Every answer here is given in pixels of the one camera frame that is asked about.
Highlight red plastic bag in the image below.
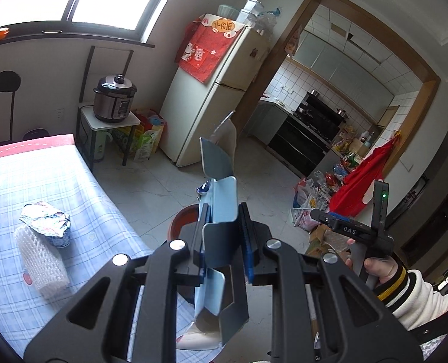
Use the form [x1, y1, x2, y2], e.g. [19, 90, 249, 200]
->
[329, 140, 398, 218]

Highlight person's right hand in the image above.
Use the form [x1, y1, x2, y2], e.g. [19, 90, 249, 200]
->
[345, 236, 398, 286]

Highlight pale green plastic jug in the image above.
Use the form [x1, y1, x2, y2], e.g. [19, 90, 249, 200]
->
[93, 129, 113, 163]

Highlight blue plaid tablecloth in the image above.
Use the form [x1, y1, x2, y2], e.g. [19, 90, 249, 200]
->
[0, 134, 194, 361]

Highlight white refrigerator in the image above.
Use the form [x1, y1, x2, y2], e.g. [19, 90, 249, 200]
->
[160, 26, 274, 168]

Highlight reddish brown plastic basin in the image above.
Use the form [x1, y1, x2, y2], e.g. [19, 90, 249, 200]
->
[168, 203, 204, 243]

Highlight red paper bag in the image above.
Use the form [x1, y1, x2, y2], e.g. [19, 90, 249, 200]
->
[135, 109, 160, 129]

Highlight brown cardboard box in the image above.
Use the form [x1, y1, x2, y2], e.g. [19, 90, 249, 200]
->
[307, 223, 349, 258]

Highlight small white side table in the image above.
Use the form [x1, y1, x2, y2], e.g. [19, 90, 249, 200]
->
[76, 102, 141, 167]

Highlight yellow green plastic bag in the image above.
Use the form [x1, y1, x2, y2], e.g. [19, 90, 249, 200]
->
[133, 121, 167, 161]

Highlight light blue cardboard box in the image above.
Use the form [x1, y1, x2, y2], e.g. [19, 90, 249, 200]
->
[194, 110, 250, 348]

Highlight clear plastic bag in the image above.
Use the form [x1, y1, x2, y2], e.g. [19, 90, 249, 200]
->
[252, 8, 281, 34]

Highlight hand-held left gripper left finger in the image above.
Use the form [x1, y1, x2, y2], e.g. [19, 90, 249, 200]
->
[24, 203, 211, 363]

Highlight red printed cloth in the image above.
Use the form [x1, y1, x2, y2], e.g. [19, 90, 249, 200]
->
[175, 13, 245, 84]

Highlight grey wall cabinets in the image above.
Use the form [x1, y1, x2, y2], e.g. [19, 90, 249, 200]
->
[290, 30, 394, 103]

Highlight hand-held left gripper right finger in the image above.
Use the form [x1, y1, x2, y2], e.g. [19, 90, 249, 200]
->
[239, 203, 423, 363]

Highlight crumpled snack wrapper cup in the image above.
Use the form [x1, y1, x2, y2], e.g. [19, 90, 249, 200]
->
[19, 201, 72, 249]

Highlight white carton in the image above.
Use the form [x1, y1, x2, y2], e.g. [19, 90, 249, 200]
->
[237, 0, 264, 27]

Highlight white bubble wrap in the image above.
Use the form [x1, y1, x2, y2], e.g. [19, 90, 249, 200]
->
[14, 225, 70, 297]

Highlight black window sill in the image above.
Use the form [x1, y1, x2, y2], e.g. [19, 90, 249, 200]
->
[0, 26, 154, 50]

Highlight white plastic bag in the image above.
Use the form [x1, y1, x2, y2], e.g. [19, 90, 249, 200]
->
[292, 179, 323, 231]

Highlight wooden door frame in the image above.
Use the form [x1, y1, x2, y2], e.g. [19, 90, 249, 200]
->
[243, 0, 442, 182]

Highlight black integrated stove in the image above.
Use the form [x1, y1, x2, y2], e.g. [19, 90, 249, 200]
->
[267, 91, 347, 176]

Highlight colourful carton box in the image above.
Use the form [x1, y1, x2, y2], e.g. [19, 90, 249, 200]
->
[112, 126, 136, 154]

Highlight steel pressure cooker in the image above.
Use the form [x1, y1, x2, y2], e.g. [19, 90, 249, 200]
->
[93, 74, 138, 123]

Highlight group of bottles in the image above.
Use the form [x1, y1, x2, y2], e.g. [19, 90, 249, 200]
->
[332, 129, 378, 175]

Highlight black chair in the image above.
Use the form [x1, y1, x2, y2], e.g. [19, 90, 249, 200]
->
[0, 70, 51, 146]

